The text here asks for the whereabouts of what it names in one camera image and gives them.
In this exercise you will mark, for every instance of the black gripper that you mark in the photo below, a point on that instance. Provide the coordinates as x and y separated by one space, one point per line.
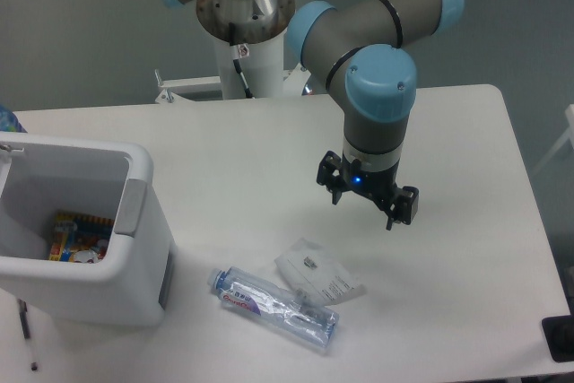
400 204

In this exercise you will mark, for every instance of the clear plastic bag with label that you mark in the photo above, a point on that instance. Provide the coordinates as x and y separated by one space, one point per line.
312 271

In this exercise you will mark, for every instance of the clear crushed plastic water bottle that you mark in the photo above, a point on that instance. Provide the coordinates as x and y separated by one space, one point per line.
283 309

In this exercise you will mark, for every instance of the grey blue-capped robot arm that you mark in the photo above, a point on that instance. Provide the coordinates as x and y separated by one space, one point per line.
358 55

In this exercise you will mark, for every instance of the white plastic trash can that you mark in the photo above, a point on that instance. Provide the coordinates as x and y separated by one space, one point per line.
42 175

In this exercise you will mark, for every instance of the white chair leg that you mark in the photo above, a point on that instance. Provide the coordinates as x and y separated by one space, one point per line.
566 138

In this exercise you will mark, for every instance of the black clamp at table edge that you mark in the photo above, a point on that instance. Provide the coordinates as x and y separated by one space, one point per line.
558 332

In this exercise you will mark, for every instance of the colourful snack wrapper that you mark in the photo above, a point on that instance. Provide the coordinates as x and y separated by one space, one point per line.
80 238

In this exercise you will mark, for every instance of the black pen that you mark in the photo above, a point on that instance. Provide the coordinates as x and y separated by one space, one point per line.
23 315

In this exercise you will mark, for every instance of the blue patterned object at edge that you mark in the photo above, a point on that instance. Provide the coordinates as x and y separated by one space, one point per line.
9 122

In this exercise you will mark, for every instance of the white pedestal base frame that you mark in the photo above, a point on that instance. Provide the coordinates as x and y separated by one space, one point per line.
295 83

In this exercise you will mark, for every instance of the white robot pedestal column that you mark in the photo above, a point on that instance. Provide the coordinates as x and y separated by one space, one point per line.
259 66

